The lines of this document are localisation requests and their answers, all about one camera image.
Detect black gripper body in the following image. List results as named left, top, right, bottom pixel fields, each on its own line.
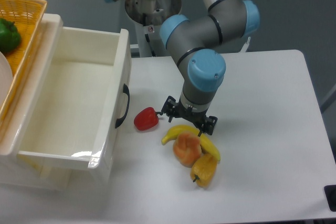
left=175, top=102, right=207, bottom=128

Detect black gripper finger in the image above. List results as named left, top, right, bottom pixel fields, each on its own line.
left=161, top=96, right=180, bottom=123
left=197, top=116, right=218, bottom=136

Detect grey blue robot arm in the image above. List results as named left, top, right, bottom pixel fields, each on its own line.
left=105, top=0, right=260, bottom=135

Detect yellow banana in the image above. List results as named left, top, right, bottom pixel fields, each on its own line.
left=161, top=124, right=221, bottom=162

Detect red bell pepper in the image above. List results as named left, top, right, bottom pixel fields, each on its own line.
left=133, top=107, right=163, bottom=131

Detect yellow bell pepper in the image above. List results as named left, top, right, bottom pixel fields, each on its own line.
left=190, top=153, right=217, bottom=188

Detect white open drawer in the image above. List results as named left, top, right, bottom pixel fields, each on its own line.
left=19, top=27, right=131, bottom=183

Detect black object at table edge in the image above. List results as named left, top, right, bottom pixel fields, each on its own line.
left=324, top=185, right=336, bottom=212

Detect white plate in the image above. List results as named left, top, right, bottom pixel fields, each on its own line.
left=0, top=53, right=13, bottom=106

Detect white drawer cabinet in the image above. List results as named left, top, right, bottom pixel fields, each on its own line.
left=1, top=14, right=71, bottom=190

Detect yellow woven basket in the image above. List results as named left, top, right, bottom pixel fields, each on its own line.
left=1, top=0, right=47, bottom=123

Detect green bell pepper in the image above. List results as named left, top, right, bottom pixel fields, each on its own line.
left=1, top=18, right=22, bottom=54

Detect black drawer handle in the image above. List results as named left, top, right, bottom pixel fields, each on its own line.
left=114, top=83, right=130, bottom=129

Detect white bracket behind table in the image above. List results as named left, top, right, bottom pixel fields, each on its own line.
left=240, top=36, right=251, bottom=53

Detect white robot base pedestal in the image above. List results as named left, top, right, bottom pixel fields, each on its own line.
left=125, top=0, right=182, bottom=57

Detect black cable on pedestal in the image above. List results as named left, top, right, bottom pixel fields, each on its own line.
left=142, top=13, right=157, bottom=57

